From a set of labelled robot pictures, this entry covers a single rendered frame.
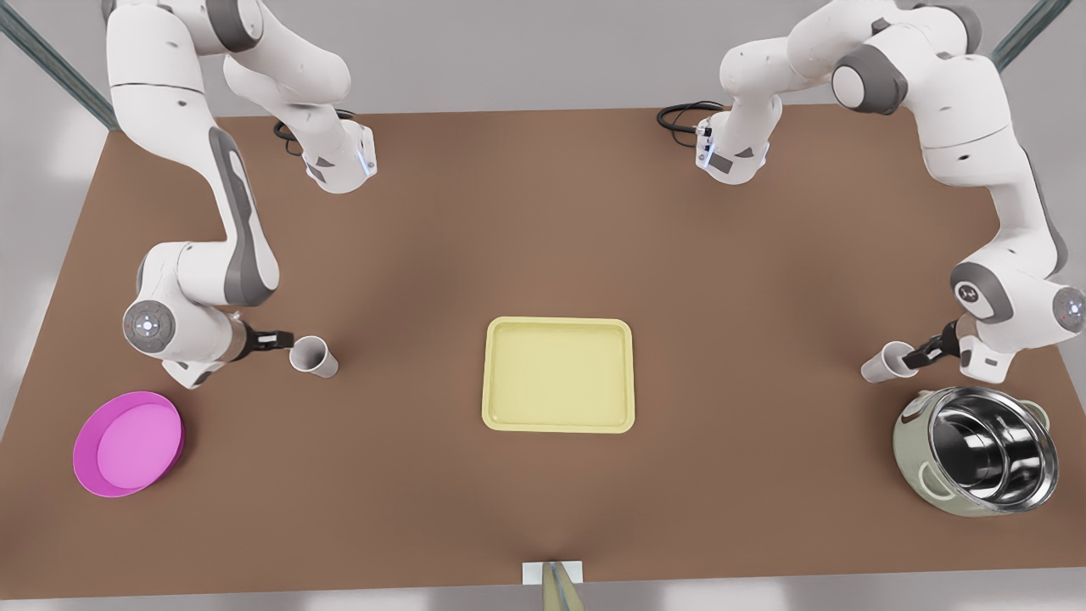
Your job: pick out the green pot with steel interior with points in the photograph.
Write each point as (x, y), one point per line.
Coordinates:
(976, 451)

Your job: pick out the yellow rectangular tray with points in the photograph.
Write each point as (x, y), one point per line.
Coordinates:
(558, 374)

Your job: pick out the magenta round bowl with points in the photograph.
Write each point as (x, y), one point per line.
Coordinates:
(128, 443)

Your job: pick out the white IKEA cup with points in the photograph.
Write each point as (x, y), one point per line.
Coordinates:
(312, 356)
(884, 363)

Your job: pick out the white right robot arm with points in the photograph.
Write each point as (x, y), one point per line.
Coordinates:
(170, 110)

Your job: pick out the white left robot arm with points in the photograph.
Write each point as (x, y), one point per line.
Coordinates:
(976, 110)

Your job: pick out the silver frame post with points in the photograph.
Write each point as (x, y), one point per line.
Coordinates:
(556, 585)
(53, 61)
(1029, 31)

